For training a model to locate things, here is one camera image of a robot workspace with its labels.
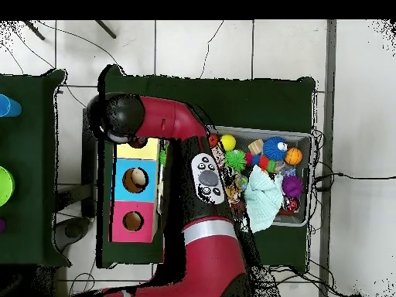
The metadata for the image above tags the wooden box with three holes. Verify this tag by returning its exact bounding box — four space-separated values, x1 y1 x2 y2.
109 137 163 244

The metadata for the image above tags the shallow clear mesh bin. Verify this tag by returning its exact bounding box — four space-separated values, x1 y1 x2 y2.
155 125 313 228

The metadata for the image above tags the smooth yellow ball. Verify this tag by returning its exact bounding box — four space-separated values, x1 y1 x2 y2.
220 133 237 152

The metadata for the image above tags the green spiky puffer ball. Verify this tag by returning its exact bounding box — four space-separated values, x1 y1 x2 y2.
224 149 248 172

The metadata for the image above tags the mint muslin cloth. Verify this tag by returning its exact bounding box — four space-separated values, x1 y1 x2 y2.
244 165 284 234

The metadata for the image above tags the dark green table cloth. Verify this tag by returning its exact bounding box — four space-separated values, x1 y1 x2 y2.
97 64 316 273
0 69 70 267

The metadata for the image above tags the blue puffer toy with eyes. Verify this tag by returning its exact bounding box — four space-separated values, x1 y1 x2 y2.
262 135 291 162

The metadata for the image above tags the small orange basketball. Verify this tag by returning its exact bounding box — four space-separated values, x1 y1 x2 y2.
284 147 303 166

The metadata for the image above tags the purple knobbly ball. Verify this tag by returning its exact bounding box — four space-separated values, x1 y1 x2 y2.
281 175 303 199

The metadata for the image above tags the black tripod leg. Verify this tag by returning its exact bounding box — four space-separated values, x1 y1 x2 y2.
94 19 118 39
22 19 46 41

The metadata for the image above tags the lime green round bowl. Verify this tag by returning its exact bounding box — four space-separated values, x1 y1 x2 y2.
0 166 15 207

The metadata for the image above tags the blue cup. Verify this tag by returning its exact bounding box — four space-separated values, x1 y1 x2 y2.
0 94 22 118

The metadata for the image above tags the thin black floor cable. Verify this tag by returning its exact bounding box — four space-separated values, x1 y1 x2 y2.
199 19 224 80

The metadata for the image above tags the black power cable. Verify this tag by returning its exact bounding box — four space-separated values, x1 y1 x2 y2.
312 172 396 190

